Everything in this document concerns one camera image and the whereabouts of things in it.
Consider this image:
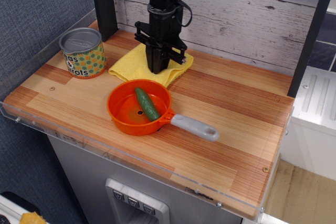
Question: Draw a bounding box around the green toy pickle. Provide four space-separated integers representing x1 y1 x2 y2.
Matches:
135 87 161 122

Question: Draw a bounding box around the silver toy dispenser cabinet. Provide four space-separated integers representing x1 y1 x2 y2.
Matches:
49 136 243 223

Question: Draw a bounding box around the black cable loop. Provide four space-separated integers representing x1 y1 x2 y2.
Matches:
175 0 193 28

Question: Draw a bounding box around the orange toy pan grey handle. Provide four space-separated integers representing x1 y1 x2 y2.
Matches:
107 79 219 142

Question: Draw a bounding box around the white toy sink drainboard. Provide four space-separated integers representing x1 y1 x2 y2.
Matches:
292 67 335 130

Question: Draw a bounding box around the black vertical post left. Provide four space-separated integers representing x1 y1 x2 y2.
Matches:
94 0 118 42

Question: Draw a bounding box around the black vertical post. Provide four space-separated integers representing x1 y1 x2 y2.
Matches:
287 0 330 98
94 0 118 42

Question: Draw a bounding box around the black vertical post right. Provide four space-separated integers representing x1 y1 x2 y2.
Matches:
287 0 330 98

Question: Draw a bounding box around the yellow rag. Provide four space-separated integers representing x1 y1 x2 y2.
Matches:
108 44 194 87

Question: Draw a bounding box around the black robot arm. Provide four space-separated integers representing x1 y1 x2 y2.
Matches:
135 0 187 74

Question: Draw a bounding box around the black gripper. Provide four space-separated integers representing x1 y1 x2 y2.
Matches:
135 5 187 74

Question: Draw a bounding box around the peas and carrots can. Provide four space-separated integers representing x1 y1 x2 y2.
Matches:
59 27 107 79

